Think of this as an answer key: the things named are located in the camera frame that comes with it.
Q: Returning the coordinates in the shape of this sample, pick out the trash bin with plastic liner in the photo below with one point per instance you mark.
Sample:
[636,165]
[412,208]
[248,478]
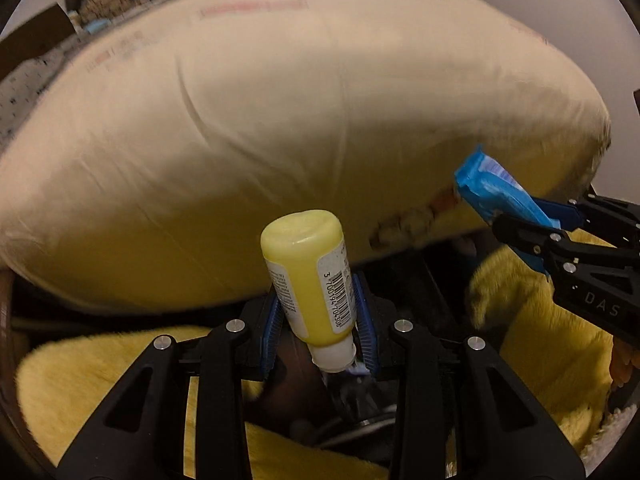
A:
[350,410]

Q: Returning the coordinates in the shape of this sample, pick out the blue plastic packet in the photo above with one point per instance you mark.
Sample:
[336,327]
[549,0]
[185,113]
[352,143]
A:
[492,185]

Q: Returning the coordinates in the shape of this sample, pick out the yellow bottle with white cap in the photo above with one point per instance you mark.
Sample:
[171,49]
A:
[305,280]

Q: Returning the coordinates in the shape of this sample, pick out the dark wooden headboard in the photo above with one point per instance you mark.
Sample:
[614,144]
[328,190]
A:
[35,35]

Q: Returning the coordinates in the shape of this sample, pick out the cream cartoon printed blanket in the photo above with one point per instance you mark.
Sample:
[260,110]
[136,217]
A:
[300,110]

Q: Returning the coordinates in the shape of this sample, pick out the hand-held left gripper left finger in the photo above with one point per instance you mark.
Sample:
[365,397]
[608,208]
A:
[270,340]

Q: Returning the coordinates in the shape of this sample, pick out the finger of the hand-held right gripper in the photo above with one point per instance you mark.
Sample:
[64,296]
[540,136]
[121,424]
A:
[530,237]
[562,215]

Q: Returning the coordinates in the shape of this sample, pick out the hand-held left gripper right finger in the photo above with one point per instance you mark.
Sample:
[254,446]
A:
[364,332]

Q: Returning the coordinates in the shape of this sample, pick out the person's right yellow fleece leg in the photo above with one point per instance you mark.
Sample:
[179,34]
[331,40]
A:
[525,360]

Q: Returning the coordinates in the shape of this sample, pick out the grey patterned duvet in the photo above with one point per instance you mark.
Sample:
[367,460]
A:
[25,90]

